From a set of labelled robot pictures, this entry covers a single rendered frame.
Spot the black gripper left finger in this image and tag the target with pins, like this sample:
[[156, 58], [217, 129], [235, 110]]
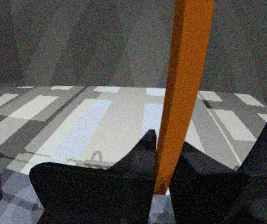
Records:
[[124, 190]]

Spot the orange handle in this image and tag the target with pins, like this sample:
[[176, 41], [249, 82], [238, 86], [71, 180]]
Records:
[[191, 31]]

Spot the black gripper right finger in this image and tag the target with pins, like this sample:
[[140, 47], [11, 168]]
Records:
[[204, 191]]

